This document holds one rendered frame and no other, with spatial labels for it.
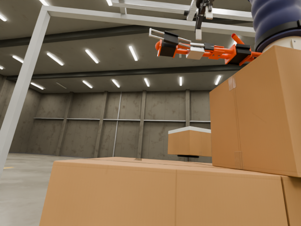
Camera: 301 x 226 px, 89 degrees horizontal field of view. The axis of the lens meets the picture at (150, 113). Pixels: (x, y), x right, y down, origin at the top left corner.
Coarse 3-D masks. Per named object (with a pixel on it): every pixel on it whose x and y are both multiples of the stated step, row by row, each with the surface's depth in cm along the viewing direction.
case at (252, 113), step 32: (256, 64) 55; (288, 64) 48; (224, 96) 72; (256, 96) 54; (288, 96) 45; (224, 128) 70; (256, 128) 52; (288, 128) 42; (224, 160) 67; (256, 160) 51; (288, 160) 41
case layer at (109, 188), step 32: (64, 160) 43; (96, 160) 54; (128, 160) 74; (160, 160) 120; (64, 192) 37; (96, 192) 37; (128, 192) 37; (160, 192) 38; (192, 192) 38; (224, 192) 39; (256, 192) 39; (288, 192) 40; (64, 224) 35; (96, 224) 35; (128, 224) 36; (160, 224) 36; (192, 224) 36; (224, 224) 37; (256, 224) 37; (288, 224) 38
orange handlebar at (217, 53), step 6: (156, 48) 73; (186, 48) 72; (216, 48) 72; (222, 48) 72; (186, 54) 76; (204, 54) 75; (210, 54) 75; (216, 54) 74; (222, 54) 76; (252, 54) 73; (258, 54) 73; (252, 60) 77
